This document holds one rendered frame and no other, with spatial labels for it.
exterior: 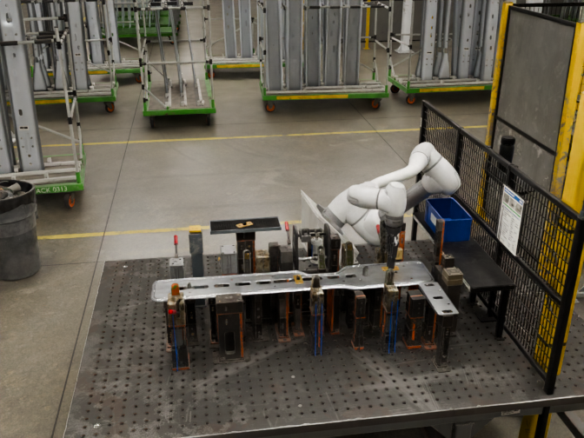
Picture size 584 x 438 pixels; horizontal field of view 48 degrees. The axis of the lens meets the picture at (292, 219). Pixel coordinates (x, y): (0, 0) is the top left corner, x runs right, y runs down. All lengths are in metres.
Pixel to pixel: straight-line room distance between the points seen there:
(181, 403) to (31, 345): 2.04
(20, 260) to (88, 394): 2.62
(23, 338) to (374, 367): 2.65
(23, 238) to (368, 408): 3.41
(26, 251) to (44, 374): 1.38
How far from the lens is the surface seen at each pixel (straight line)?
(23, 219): 5.47
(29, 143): 7.08
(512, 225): 3.29
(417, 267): 3.41
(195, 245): 3.43
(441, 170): 3.60
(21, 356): 4.75
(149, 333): 3.45
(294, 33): 10.00
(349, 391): 3.02
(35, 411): 4.26
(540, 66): 5.40
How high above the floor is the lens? 2.60
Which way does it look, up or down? 24 degrees down
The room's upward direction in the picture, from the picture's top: straight up
